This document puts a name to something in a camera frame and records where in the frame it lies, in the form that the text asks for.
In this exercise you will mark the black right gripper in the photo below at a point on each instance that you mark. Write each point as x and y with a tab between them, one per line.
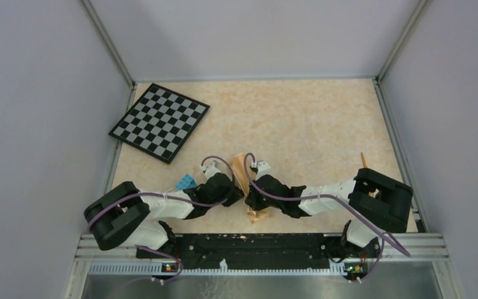
253	200

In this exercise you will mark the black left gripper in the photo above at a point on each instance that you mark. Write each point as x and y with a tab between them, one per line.
236	195

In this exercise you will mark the orange cloth napkin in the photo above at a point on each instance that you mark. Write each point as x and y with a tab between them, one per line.
242	182

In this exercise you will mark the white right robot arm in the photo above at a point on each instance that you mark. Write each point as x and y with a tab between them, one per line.
380	204

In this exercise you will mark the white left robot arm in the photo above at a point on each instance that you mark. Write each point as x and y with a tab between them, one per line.
126	214

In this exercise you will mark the colourful toy block pile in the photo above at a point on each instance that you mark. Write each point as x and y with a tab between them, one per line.
186	182

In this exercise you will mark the black white checkerboard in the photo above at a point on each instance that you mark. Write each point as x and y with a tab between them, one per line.
160	122

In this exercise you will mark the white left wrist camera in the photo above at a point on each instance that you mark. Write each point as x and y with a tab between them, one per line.
211	169

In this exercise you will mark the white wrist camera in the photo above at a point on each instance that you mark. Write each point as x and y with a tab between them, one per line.
260	168
211	169

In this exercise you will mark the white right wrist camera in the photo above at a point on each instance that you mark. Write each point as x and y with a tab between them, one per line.
260	168

